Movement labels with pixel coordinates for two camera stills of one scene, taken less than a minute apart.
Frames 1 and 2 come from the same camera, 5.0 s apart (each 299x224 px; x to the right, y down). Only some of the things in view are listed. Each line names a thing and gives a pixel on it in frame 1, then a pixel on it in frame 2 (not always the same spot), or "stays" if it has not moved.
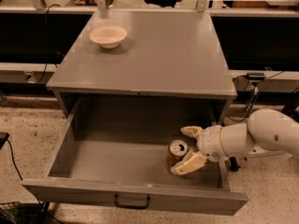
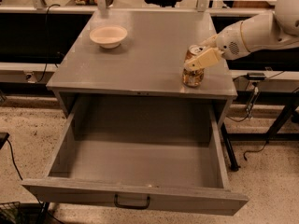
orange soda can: [177, 150] -> [192, 77]
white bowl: [107, 36] stays
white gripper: [209, 142] -> [230, 44]
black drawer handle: [130, 205] stays
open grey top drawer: [113, 151] stays
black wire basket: [8, 212] stays
